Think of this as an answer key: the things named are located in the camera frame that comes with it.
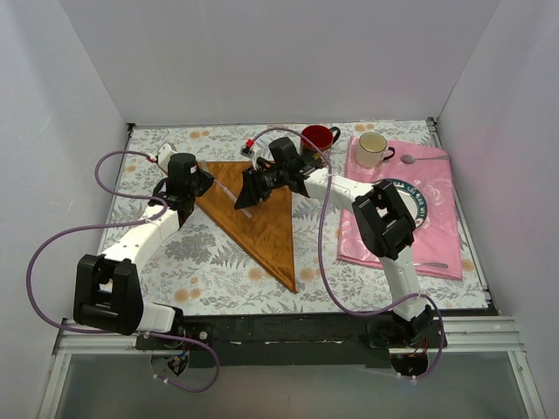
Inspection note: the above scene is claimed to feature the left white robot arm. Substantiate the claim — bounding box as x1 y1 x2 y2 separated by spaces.
73 152 213 349

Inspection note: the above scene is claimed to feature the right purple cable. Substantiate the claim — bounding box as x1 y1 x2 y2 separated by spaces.
244 126 446 380

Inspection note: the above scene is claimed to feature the purple cable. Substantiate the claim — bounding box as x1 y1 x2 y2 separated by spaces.
244 126 446 380
25 150 222 392

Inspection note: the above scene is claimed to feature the aluminium frame rail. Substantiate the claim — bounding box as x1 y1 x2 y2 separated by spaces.
37 316 154 419

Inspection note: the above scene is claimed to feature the floral tablecloth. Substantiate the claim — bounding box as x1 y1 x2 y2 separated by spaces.
101 124 491 315

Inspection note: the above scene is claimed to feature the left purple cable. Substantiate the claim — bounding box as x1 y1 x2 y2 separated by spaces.
25 150 222 392

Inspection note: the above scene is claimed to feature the pink floral placemat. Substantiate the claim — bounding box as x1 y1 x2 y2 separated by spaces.
345 136 463 281

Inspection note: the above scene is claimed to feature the pink handled fork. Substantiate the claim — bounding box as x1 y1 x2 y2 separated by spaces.
200 161 252 219

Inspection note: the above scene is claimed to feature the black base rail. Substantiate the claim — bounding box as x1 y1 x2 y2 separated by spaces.
135 313 446 368

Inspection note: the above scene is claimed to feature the orange brown cloth napkin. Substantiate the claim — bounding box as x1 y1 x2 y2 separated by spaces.
197 161 297 293

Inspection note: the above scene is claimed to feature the silver spoon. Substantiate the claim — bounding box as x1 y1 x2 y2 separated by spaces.
400 155 449 165

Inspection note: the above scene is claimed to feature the white plate blue rim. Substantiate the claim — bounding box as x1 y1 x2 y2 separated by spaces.
388 178 428 229

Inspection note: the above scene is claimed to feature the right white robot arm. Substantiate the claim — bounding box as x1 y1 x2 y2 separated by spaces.
234 137 433 347

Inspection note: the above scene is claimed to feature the cream enamel cup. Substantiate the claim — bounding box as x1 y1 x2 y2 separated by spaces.
355 132 396 168

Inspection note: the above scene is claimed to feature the black red floral mug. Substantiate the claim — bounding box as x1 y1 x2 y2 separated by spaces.
300 125 341 168

